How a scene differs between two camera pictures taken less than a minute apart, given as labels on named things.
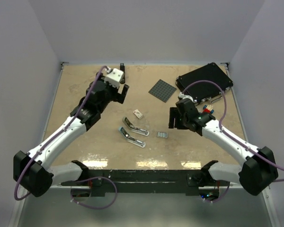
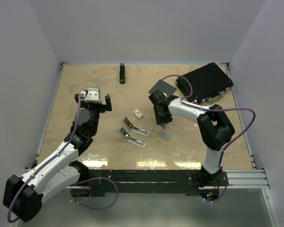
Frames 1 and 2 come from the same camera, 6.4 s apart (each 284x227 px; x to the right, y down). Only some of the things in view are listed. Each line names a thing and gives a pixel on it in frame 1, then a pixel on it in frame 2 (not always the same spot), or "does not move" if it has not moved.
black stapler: [122, 68] does not move
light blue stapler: [131, 139] does not move
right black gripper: [174, 113] -> [160, 120]
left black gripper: [118, 97] -> [103, 108]
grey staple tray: [162, 135] does not move
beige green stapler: [134, 128] does not move
